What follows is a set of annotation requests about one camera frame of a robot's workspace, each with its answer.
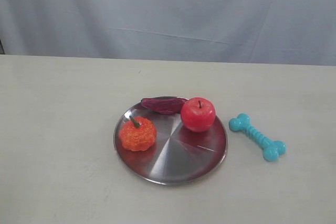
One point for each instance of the turquoise toy bone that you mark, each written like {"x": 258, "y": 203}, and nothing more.
{"x": 271, "y": 149}

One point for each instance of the white backdrop cloth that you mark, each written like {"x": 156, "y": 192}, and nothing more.
{"x": 252, "y": 31}

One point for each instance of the orange toy pumpkin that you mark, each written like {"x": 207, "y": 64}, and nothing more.
{"x": 138, "y": 134}

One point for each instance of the purple sweet potato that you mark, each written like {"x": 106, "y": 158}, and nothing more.
{"x": 164, "y": 106}

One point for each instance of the red apple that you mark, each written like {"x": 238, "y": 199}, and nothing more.
{"x": 198, "y": 114}

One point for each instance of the round stainless steel plate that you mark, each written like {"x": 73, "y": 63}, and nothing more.
{"x": 179, "y": 156}

